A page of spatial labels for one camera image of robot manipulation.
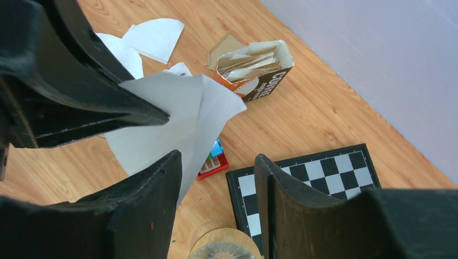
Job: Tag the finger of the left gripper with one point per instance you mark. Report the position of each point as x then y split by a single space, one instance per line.
48 98
78 36

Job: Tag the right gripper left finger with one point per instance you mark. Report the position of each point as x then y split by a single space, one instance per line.
130 219

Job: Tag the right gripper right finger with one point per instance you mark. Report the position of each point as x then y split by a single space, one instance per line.
298 221

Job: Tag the white paper coffee filter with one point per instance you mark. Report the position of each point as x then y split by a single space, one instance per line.
156 39

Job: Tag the orange filter box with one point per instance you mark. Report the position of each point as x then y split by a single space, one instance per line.
255 70

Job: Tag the black white chessboard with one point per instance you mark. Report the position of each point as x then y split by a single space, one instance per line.
341 173

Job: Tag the red toy brick stack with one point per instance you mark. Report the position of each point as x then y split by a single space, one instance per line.
215 162

